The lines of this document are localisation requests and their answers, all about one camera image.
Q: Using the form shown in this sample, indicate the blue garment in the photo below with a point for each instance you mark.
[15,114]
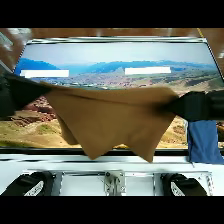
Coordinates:
[204,141]

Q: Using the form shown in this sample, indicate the silver frame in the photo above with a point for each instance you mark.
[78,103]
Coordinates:
[113,166]

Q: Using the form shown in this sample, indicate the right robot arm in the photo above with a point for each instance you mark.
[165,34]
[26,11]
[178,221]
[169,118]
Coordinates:
[200,105]

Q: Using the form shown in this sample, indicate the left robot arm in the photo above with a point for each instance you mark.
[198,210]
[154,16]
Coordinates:
[16,93]

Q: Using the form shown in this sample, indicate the brown garment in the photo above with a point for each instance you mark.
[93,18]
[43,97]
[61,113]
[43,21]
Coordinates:
[113,118]

